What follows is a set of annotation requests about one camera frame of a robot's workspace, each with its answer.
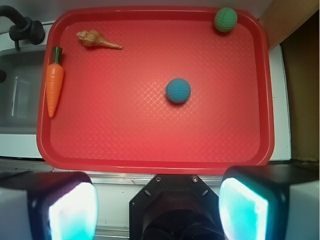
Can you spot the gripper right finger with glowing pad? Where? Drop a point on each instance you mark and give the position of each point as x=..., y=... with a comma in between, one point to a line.
x=270, y=202

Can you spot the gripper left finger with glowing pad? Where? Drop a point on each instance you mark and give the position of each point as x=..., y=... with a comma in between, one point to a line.
x=47, y=206

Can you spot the blue dimpled ball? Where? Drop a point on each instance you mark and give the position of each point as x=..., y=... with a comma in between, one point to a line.
x=178, y=90

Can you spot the green dimpled ball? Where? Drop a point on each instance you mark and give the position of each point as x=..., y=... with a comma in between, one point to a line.
x=225, y=19

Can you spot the grey toy sink basin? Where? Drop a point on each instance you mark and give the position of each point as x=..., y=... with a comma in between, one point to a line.
x=20, y=91

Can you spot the orange toy carrot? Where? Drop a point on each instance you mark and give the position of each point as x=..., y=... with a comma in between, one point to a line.
x=54, y=81

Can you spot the red plastic tray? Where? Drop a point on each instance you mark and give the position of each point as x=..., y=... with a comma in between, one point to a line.
x=113, y=114

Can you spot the tan toy seashell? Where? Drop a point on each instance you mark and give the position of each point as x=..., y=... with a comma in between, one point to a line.
x=94, y=38

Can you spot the black faucet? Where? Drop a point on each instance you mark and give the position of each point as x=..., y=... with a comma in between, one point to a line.
x=23, y=28

